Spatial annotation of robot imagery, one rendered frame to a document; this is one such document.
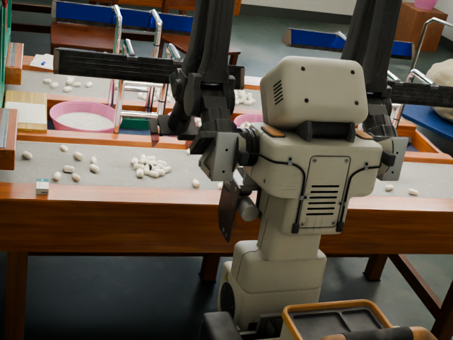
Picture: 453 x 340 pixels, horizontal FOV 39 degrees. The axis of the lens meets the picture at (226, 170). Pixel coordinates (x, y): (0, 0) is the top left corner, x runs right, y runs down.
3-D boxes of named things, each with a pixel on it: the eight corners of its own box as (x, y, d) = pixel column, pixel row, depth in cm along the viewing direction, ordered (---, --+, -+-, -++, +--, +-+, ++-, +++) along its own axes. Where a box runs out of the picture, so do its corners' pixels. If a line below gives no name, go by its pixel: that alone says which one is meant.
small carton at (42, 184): (48, 194, 189) (48, 189, 189) (36, 194, 188) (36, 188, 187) (48, 184, 194) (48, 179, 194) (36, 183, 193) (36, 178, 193)
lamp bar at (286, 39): (413, 61, 293) (418, 45, 290) (286, 46, 275) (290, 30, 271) (405, 54, 300) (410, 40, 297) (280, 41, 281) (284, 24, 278)
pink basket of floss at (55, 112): (133, 141, 251) (136, 119, 247) (84, 160, 230) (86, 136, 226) (83, 117, 263) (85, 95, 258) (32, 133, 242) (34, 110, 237)
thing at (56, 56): (243, 90, 217) (248, 70, 214) (52, 74, 199) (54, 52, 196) (238, 81, 224) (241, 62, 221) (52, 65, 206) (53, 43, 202)
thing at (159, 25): (152, 129, 263) (166, 23, 243) (102, 127, 257) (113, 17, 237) (145, 110, 279) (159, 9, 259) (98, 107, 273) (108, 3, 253)
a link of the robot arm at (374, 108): (371, 120, 158) (389, 121, 160) (362, 84, 162) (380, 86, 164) (352, 137, 166) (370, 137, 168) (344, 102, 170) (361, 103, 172)
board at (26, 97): (46, 133, 224) (47, 129, 224) (1, 130, 220) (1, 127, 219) (46, 96, 252) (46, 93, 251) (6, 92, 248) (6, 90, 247)
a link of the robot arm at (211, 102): (205, 114, 143) (228, 115, 145) (199, 74, 146) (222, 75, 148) (193, 133, 150) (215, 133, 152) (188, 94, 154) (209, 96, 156)
